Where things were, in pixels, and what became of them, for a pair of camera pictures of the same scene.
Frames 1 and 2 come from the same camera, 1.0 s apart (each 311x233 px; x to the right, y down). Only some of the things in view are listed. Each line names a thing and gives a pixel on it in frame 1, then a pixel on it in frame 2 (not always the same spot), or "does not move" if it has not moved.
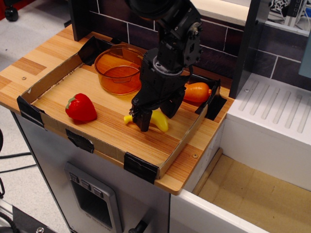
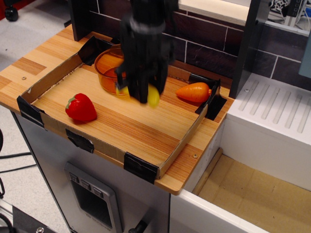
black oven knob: [140, 228] does not move
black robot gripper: [156, 87] -> [148, 48]
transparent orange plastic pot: [118, 68] does not move
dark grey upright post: [257, 12] does not move
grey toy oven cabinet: [94, 192] does not move
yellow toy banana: [157, 118] -> [153, 97]
